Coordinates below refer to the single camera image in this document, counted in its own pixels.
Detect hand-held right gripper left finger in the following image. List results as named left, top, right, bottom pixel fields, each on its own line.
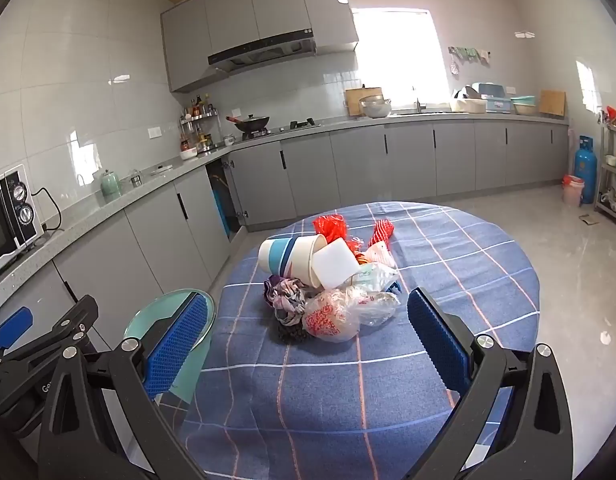
left=38, top=290, right=211, bottom=480

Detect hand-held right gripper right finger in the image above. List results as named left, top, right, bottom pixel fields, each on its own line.
left=403, top=287, right=575, bottom=480

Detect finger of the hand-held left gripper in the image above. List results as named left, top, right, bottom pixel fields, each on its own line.
left=0, top=307, right=34, bottom=356
left=0, top=295, right=99, bottom=366

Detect teal metal-rimmed bin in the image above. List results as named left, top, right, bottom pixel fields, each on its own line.
left=124, top=288, right=219, bottom=406

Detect pale printed plastic bag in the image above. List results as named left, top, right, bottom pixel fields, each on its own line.
left=348, top=261, right=401, bottom=296

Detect clear red-printed plastic bag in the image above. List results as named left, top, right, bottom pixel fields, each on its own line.
left=302, top=287, right=361, bottom=343

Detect purple patterned cloth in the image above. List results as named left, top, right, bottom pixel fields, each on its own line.
left=264, top=275, right=309, bottom=326

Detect red foam net sleeve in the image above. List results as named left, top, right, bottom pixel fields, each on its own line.
left=370, top=218, right=395, bottom=248

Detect white foam block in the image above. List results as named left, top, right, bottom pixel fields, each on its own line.
left=313, top=237, right=361, bottom=291

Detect white blue paper cup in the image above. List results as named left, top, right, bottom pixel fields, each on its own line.
left=259, top=232, right=331, bottom=288

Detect red mesh plastic bag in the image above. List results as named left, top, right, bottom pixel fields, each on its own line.
left=313, top=214, right=349, bottom=243

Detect silver black microwave oven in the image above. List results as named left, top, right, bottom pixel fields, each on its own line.
left=0, top=163, right=46, bottom=281

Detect blue plaid tablecloth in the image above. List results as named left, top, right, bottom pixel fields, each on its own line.
left=178, top=201, right=541, bottom=480

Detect dark crumpled bag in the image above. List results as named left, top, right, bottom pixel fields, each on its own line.
left=277, top=317, right=309, bottom=345

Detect orange snack wrapper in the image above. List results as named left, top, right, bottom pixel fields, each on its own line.
left=345, top=237, right=369, bottom=266

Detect grey counter base cabinets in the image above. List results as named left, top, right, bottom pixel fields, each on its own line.
left=0, top=110, right=571, bottom=361

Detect pink waste bucket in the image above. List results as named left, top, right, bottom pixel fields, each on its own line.
left=561, top=175, right=585, bottom=206

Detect metal spice rack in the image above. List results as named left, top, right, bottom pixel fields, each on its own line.
left=179, top=94, right=221, bottom=153

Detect blue gas cylinder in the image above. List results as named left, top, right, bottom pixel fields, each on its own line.
left=574, top=135, right=599, bottom=205

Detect black wok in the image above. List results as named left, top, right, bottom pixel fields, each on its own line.
left=226, top=115, right=271, bottom=135

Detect gas stove top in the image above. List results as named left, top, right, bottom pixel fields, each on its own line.
left=228, top=120, right=321, bottom=141

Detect group of condiment bottles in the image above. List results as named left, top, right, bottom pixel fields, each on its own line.
left=190, top=94, right=217, bottom=117

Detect metal shelf rack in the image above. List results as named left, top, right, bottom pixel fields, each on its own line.
left=594, top=107, right=616, bottom=231

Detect white basin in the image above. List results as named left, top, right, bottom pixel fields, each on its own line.
left=449, top=97, right=488, bottom=114

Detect metal mixing bowl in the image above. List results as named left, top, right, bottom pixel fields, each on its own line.
left=359, top=96, right=393, bottom=119

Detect wooden cutting board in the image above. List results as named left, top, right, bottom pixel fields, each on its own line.
left=345, top=86, right=383, bottom=117

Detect leaning wooden board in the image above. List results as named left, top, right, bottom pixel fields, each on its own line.
left=539, top=90, right=566, bottom=117

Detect bright window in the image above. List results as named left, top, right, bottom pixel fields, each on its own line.
left=352, top=8, right=447, bottom=106

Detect black range hood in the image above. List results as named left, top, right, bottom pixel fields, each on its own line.
left=208, top=37, right=317, bottom=73

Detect black microwave cable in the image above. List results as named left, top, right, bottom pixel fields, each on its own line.
left=35, top=187, right=63, bottom=248

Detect hanging cloths rail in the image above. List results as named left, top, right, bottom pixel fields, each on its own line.
left=448, top=46, right=493, bottom=76

